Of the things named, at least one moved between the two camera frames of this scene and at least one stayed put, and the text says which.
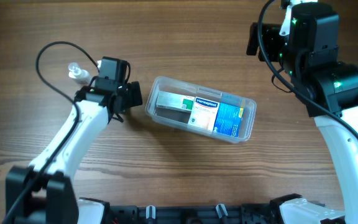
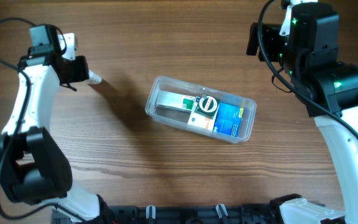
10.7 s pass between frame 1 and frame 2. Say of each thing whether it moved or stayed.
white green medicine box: stayed
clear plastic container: stayed
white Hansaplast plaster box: moved
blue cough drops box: stayed
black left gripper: moved
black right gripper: stayed
